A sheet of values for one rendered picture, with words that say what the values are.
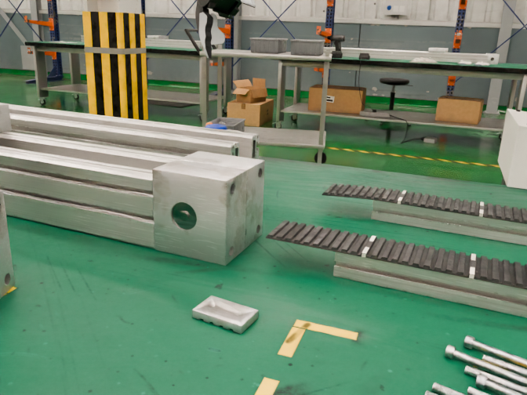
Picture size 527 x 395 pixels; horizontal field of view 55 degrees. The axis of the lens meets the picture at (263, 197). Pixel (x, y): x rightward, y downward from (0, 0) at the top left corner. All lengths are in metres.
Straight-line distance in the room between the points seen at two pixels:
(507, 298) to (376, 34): 7.74
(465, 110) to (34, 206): 4.95
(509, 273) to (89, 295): 0.39
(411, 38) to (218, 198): 7.68
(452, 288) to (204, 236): 0.25
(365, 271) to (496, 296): 0.12
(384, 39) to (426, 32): 0.59
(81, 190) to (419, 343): 0.40
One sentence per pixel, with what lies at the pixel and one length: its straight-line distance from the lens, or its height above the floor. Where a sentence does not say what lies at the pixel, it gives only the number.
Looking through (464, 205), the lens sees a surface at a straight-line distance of 0.71.
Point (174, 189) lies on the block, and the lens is 0.55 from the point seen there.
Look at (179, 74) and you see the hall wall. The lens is 9.29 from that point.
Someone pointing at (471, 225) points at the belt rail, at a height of 0.79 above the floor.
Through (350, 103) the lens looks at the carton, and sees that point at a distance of 5.48.
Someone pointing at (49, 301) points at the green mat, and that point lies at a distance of 0.51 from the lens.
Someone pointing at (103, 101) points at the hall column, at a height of 0.48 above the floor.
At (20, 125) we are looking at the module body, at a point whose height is 0.85.
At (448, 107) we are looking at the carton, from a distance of 5.42.
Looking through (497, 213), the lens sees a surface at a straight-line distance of 0.70.
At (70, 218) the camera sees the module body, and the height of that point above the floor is 0.80.
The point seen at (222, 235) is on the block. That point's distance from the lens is 0.54.
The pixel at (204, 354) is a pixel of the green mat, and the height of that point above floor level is 0.78.
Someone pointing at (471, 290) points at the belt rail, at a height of 0.79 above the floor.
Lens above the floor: 1.02
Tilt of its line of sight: 18 degrees down
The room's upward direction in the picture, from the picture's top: 2 degrees clockwise
